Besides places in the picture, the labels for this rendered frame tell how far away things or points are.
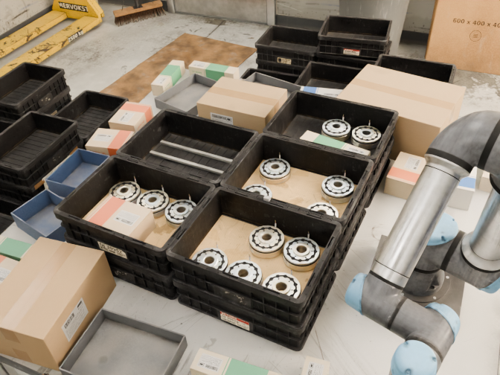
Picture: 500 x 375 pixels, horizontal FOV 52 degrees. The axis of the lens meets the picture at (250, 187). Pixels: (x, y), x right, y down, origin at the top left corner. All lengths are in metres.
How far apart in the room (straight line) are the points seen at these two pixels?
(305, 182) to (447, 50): 2.63
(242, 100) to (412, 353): 1.34
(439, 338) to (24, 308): 1.02
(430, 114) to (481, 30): 2.23
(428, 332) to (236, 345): 0.60
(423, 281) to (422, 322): 0.46
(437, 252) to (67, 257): 1.02
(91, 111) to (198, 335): 1.87
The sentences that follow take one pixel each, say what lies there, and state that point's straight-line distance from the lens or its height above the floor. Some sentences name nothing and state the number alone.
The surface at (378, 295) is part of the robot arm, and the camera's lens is 1.08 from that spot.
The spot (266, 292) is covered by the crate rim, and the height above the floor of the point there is 0.93.
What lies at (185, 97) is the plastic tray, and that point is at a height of 0.70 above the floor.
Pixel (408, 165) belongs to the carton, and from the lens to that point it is 1.91.
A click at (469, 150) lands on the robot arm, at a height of 1.33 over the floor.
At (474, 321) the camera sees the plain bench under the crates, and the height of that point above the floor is 0.70.
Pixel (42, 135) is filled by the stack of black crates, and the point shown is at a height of 0.49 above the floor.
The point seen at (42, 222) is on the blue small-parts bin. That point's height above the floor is 0.70.
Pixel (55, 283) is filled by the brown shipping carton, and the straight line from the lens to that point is 1.52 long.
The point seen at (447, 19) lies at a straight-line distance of 4.14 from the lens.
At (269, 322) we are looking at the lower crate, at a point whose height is 0.80.
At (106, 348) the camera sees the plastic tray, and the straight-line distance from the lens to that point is 1.54.
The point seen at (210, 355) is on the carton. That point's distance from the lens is 1.40.
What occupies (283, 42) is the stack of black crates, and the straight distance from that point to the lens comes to 3.59.
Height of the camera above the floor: 1.96
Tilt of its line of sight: 42 degrees down
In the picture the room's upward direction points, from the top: 4 degrees counter-clockwise
